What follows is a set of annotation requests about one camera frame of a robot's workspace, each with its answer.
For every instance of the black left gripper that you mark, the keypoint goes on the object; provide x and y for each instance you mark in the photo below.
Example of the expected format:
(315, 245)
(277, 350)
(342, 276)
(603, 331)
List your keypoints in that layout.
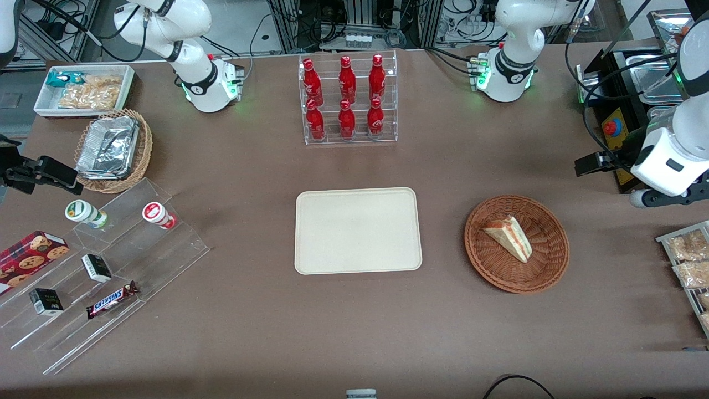
(597, 162)

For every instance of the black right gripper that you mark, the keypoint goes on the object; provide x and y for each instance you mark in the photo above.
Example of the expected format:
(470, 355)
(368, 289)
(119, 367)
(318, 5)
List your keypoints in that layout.
(12, 173)

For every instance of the triangular sandwich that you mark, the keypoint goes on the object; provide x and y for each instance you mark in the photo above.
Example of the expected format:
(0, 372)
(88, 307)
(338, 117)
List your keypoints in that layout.
(512, 238)

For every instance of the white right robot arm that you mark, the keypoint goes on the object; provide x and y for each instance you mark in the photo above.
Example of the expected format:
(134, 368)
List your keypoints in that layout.
(166, 22)

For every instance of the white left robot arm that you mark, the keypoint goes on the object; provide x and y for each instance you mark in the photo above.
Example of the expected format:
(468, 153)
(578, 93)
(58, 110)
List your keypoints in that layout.
(515, 22)

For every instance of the light wicker basket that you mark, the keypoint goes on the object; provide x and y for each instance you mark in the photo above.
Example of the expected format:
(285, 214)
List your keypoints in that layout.
(111, 186)

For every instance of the tray of packaged snacks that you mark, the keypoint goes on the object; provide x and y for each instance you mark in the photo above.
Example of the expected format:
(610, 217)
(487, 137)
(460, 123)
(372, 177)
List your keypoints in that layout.
(664, 238)

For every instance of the round brown wicker basket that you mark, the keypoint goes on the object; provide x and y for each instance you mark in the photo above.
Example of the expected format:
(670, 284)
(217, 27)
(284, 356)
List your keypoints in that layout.
(498, 271)

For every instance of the beige rectangular tray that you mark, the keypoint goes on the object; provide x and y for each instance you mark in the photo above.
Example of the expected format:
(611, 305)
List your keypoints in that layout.
(332, 233)

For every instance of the red emergency stop button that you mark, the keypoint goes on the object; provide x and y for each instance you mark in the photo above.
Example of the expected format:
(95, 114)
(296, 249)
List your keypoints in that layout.
(610, 127)

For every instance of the green lid yogurt cup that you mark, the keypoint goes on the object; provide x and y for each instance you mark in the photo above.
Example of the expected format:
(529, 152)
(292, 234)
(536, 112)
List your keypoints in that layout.
(80, 210)

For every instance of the stacked aluminium foil containers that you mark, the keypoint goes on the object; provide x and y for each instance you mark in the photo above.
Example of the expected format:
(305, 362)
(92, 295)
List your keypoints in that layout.
(108, 147)

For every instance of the white rectangular snack bin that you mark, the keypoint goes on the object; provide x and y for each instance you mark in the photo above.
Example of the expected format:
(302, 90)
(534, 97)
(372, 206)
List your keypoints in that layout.
(47, 103)

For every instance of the clear bag fried snacks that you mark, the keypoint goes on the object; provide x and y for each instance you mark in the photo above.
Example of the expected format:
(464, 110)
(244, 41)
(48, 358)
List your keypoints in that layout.
(105, 81)
(88, 98)

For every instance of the black food warmer appliance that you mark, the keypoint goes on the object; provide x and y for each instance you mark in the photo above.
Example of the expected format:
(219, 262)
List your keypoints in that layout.
(609, 83)

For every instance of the steel food pan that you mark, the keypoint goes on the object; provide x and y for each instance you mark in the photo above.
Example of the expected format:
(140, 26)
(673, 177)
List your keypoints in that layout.
(659, 112)
(656, 83)

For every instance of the red cookie box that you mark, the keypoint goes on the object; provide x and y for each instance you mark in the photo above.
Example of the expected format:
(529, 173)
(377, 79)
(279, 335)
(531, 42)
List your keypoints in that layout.
(27, 257)

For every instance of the green snack packet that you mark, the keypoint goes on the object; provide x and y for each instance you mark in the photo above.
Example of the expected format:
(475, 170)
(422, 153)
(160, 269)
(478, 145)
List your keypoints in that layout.
(58, 78)

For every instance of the black white small carton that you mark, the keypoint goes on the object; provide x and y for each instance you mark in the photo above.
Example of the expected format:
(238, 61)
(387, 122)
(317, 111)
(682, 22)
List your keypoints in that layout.
(97, 267)

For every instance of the red lid yogurt cup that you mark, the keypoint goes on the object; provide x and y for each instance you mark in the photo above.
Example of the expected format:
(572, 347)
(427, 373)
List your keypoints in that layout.
(153, 212)

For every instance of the clear wrapped pastry pack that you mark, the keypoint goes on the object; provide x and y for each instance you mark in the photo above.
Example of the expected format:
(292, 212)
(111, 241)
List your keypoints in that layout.
(689, 246)
(705, 321)
(695, 274)
(704, 300)

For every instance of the snickers chocolate bar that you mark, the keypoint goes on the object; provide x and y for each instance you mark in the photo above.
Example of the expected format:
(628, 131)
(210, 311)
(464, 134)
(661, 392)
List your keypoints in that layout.
(111, 300)

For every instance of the clear acrylic stepped display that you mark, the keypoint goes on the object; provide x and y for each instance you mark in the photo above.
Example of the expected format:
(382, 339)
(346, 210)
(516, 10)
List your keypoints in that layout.
(183, 249)

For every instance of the metal display shelf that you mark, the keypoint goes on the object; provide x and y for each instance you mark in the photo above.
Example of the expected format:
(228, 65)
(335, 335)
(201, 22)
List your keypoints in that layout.
(664, 27)

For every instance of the red cola bottle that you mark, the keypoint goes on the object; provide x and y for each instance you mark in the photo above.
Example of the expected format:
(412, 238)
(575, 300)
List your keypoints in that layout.
(313, 83)
(377, 78)
(347, 121)
(316, 122)
(347, 80)
(375, 119)

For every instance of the clear acrylic bottle rack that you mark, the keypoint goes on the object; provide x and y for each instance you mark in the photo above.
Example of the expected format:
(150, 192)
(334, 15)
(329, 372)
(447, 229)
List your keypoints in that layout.
(331, 136)

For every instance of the grey device edge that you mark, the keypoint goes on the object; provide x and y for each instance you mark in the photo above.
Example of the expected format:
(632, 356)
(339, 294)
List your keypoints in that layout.
(361, 394)

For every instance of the grey metal side frame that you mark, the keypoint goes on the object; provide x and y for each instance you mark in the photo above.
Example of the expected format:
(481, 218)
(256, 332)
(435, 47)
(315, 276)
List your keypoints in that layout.
(83, 22)

